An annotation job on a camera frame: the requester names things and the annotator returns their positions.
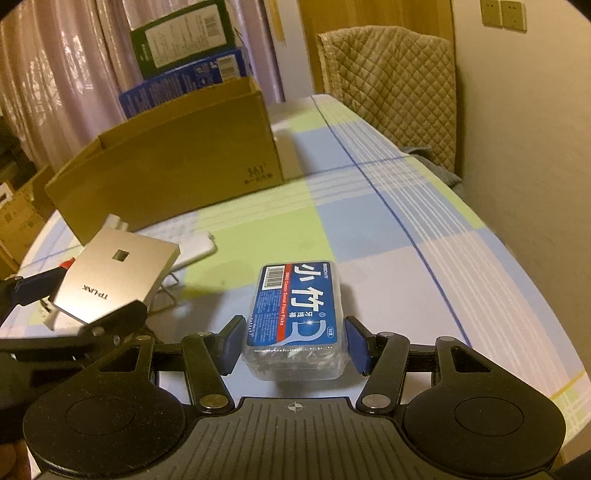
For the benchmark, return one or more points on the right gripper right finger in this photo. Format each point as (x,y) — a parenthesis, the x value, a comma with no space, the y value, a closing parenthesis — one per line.
(382,358)

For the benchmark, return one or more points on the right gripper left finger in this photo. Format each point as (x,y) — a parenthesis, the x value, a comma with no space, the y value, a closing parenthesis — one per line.
(207,358)

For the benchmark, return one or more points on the brown cardboard box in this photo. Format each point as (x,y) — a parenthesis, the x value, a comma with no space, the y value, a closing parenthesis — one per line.
(205,147)

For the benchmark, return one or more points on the blue floss pick box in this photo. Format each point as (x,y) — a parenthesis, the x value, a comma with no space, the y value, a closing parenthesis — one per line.
(296,330)

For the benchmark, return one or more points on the blue carton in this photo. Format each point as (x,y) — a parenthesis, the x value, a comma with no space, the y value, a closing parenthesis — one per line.
(215,69)

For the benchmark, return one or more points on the pink curtain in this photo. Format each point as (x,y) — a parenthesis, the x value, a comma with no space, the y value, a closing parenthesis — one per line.
(63,67)

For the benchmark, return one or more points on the quilted beige chair cover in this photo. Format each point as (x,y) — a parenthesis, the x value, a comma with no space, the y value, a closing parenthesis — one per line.
(401,82)

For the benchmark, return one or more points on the cardboard boxes on floor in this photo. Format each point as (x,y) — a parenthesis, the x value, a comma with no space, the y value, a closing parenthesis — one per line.
(22,218)

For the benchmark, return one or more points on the checked tablecloth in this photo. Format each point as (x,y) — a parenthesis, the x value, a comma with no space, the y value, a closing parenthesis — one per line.
(492,390)

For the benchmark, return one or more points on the silver TP-Link router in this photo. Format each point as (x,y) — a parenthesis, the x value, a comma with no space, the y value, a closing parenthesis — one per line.
(114,269)

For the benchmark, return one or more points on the dark green carton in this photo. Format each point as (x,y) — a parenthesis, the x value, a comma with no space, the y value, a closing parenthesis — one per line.
(188,34)

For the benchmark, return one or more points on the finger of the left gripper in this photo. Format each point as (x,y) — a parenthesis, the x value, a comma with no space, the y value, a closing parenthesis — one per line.
(25,290)
(114,327)

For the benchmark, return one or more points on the beige wall sockets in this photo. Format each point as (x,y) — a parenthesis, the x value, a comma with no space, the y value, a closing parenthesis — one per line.
(509,15)

